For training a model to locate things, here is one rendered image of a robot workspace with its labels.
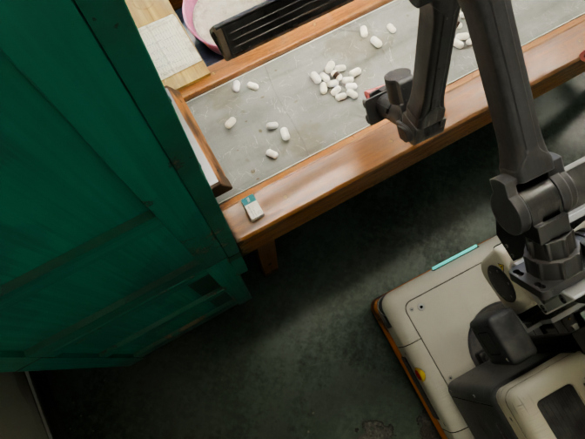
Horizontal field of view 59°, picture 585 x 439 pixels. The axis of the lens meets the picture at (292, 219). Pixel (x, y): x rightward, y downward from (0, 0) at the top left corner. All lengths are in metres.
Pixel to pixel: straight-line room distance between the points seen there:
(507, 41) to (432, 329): 1.18
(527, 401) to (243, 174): 0.85
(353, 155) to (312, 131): 0.13
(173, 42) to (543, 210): 1.05
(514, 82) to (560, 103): 1.75
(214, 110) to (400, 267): 1.02
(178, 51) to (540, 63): 0.98
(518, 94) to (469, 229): 1.42
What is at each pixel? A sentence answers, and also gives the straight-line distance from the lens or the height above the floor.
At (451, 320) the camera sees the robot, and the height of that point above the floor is 0.28.
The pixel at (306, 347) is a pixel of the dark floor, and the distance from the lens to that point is 2.01.
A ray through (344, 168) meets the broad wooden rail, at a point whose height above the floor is 0.76.
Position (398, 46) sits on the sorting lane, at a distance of 1.56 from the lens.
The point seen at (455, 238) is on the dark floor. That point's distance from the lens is 2.17.
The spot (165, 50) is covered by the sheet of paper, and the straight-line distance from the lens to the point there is 1.51.
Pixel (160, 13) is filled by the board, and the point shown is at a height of 0.78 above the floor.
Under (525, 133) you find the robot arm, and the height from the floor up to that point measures 1.32.
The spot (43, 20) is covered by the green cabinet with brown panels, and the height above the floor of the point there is 1.72.
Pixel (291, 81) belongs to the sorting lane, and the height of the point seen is 0.74.
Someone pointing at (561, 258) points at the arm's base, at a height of 1.23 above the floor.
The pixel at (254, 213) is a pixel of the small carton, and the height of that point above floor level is 0.79.
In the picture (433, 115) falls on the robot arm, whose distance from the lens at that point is 1.07.
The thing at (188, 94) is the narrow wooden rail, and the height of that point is 0.76.
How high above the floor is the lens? 2.01
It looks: 75 degrees down
